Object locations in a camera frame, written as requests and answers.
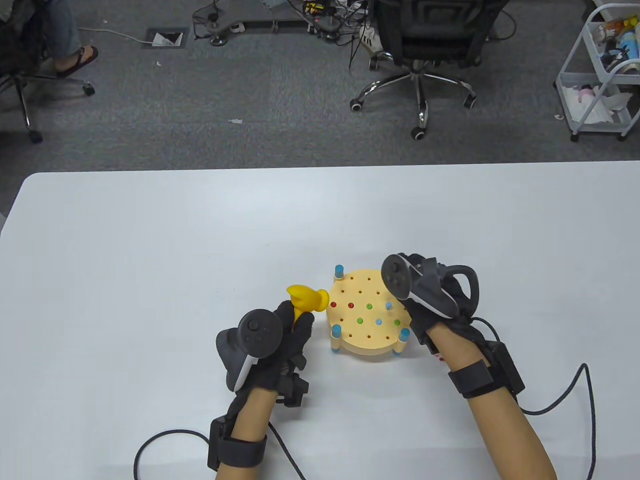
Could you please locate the yellow round tap bench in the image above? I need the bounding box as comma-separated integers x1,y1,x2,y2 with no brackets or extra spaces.
326,264,415,359

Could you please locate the grey right hand controller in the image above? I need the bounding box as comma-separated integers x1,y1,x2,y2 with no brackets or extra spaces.
380,253,480,319

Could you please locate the yellow toy hammer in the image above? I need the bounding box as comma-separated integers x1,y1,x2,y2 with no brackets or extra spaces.
285,284,330,332

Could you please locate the pile of colourful toys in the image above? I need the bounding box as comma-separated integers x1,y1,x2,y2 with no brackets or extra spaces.
592,15,640,76

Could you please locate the person's right hand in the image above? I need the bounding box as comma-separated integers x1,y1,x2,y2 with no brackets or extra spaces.
400,252,495,362

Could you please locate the black chair with castors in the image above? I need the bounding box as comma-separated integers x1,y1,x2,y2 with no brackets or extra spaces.
0,15,96,144

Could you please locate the tangle of cables and devices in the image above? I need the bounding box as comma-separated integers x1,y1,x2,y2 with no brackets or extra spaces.
192,0,381,48

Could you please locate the floor socket box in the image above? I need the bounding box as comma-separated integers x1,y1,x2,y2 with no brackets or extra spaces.
141,28,189,49

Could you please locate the black left wrist camera band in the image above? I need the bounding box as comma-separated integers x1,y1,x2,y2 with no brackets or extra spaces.
207,417,268,471

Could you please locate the grey hand controller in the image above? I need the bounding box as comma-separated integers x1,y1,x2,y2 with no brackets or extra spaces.
215,309,284,392
380,253,480,319

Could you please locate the white floor cable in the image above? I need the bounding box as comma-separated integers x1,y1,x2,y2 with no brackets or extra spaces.
79,26,148,45

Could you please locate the black right wrist camera band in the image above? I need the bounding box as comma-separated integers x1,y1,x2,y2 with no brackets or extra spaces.
446,340,526,401

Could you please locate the person's right forearm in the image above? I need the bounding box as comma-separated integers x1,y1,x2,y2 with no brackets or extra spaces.
429,320,559,480

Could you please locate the black office chair chrome base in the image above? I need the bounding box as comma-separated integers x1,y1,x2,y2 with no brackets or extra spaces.
349,0,516,142

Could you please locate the white rolling cart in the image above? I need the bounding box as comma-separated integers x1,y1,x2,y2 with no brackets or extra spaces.
554,2,640,143

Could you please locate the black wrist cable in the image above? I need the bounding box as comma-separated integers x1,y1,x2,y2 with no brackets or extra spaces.
471,315,599,480
133,421,307,480

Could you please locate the person's left hand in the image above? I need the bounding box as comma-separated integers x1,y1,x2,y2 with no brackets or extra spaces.
231,299,316,407

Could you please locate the white shoe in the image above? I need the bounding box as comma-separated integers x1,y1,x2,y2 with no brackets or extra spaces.
359,24,385,53

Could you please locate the grey left hand controller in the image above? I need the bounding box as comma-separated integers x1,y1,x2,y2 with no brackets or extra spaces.
215,309,284,392

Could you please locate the black wrist camera band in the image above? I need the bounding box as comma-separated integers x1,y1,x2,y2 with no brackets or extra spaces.
207,417,268,471
446,340,526,401

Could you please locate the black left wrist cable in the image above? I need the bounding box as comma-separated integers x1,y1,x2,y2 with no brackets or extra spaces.
133,421,307,480

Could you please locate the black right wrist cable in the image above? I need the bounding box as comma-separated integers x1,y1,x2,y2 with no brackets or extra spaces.
471,315,599,480

